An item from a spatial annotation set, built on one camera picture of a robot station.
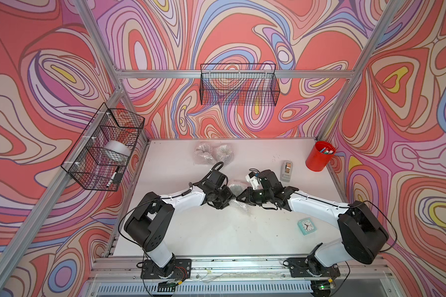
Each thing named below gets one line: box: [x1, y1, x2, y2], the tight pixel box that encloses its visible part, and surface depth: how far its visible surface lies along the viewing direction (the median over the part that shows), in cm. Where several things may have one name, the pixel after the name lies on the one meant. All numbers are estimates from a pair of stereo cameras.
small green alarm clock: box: [297, 217, 318, 236], surface depth 84 cm
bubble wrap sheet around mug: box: [193, 142, 218, 166], surface depth 103 cm
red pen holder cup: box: [305, 140, 336, 173], surface depth 103 cm
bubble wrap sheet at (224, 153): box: [215, 144, 235, 167], surface depth 104 cm
